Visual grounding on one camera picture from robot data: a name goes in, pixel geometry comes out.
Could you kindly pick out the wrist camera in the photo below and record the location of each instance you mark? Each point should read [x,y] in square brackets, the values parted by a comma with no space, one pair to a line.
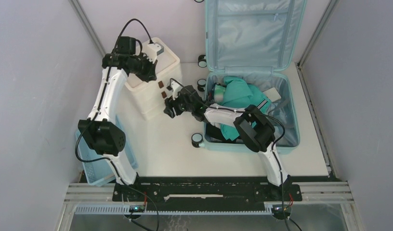
[174,87]
[152,50]

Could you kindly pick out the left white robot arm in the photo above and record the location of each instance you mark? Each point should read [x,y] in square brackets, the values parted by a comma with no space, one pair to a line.
[100,130]

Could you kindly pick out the white flat box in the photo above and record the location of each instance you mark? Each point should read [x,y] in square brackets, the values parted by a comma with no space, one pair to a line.
[272,94]

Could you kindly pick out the light blue perforated plastic basket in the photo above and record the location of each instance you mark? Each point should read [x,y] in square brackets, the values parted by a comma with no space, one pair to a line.
[99,173]

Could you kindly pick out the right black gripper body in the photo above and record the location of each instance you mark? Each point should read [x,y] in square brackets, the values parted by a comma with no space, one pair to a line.
[178,105]

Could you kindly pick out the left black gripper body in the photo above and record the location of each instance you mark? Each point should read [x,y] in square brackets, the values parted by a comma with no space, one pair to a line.
[142,67]

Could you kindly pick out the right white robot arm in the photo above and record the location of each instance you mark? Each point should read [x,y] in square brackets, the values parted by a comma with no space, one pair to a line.
[253,127]

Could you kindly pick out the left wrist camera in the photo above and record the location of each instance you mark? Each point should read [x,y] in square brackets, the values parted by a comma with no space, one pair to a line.
[152,50]

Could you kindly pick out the white three-drawer storage cabinet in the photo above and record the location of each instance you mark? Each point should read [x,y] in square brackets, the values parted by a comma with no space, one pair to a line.
[148,97]

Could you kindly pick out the teal folded garment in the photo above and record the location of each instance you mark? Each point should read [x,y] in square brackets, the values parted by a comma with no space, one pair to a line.
[240,94]

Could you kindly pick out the green white patterned cloth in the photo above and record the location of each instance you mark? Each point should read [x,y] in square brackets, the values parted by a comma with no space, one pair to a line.
[218,93]

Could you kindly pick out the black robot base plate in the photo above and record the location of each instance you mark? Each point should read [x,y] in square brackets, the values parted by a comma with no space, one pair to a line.
[206,194]

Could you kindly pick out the aluminium frame rails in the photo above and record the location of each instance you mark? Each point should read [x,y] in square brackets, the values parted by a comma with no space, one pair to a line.
[81,197]

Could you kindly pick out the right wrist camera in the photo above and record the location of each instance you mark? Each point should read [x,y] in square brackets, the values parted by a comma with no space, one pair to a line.
[174,87]

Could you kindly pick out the light blue hard-shell suitcase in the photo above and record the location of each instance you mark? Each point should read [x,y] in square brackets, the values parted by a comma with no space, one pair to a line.
[255,40]

